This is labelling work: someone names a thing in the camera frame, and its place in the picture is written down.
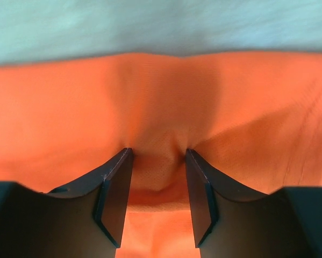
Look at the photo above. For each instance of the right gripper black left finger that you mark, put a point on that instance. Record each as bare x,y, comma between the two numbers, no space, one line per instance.
83,218

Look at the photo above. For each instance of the orange t shirt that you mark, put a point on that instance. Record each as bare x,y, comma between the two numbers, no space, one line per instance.
256,116

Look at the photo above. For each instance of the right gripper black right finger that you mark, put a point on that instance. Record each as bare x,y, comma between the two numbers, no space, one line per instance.
230,219

